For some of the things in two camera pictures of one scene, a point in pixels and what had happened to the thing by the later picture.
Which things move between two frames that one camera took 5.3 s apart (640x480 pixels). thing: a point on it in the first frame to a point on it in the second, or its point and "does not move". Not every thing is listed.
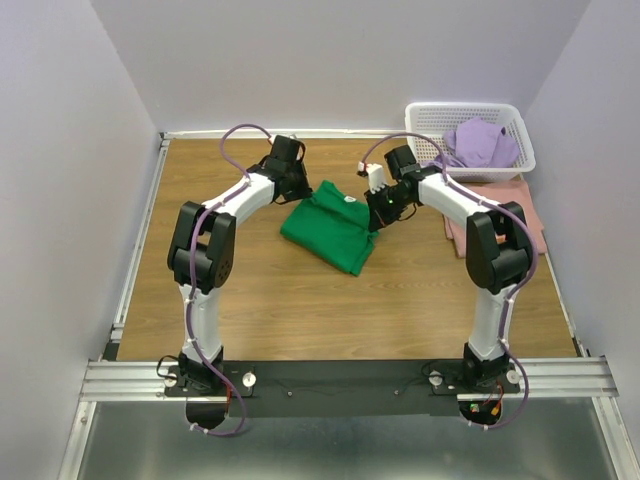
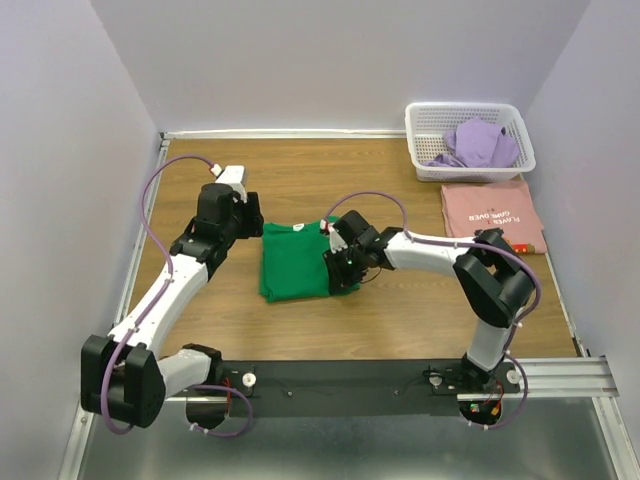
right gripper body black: [387, 204] to [346, 266]
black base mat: [343, 388] does not move
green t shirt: [331, 228] to [292, 262]
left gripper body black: [298, 186] to [244, 225]
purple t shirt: [477, 143] does not move
